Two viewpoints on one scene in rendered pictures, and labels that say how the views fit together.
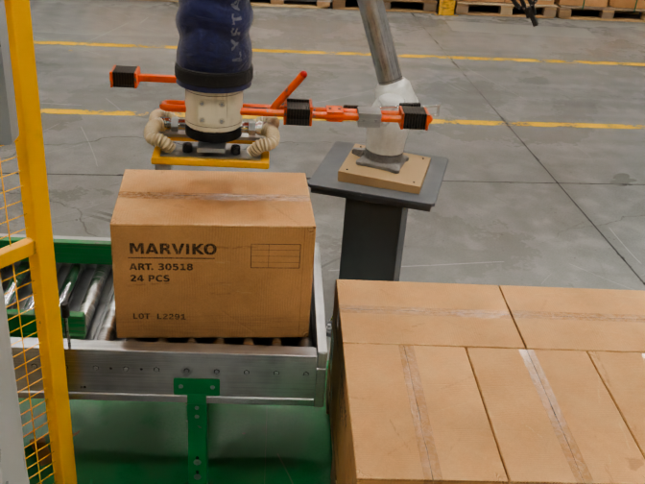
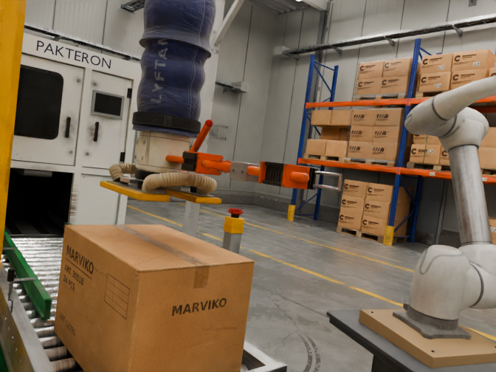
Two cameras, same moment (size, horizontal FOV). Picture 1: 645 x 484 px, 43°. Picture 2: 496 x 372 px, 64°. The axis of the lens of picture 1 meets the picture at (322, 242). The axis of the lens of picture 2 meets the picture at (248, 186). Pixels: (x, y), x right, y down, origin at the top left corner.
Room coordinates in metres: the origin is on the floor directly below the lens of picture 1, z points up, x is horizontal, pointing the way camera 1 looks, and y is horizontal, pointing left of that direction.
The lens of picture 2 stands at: (1.83, -0.94, 1.25)
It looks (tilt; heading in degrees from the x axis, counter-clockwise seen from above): 3 degrees down; 56
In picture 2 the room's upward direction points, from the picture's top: 7 degrees clockwise
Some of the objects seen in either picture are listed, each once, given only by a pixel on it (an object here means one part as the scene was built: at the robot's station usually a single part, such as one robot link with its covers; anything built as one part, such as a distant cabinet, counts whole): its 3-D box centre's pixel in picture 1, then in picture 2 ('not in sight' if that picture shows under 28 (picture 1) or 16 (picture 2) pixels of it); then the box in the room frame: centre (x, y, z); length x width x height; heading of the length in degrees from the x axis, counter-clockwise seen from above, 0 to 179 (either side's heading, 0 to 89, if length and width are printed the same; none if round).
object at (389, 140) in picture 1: (389, 122); (441, 278); (3.14, -0.23, 0.95); 0.18 x 0.16 x 0.22; 164
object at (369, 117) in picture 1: (369, 117); (247, 172); (2.39, -0.11, 1.23); 0.07 x 0.07 x 0.04; 5
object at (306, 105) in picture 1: (298, 111); (201, 162); (2.37, 0.10, 1.24); 0.10 x 0.08 x 0.06; 5
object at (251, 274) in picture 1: (215, 252); (147, 298); (2.34, 0.35, 0.75); 0.60 x 0.40 x 0.40; 98
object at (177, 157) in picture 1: (211, 153); (132, 186); (2.25, 0.34, 1.13); 0.34 x 0.10 x 0.05; 95
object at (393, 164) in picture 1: (378, 154); (427, 316); (3.13, -0.20, 0.81); 0.22 x 0.18 x 0.06; 73
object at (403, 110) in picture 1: (413, 118); (283, 175); (2.39, -0.25, 1.23); 0.08 x 0.07 x 0.05; 95
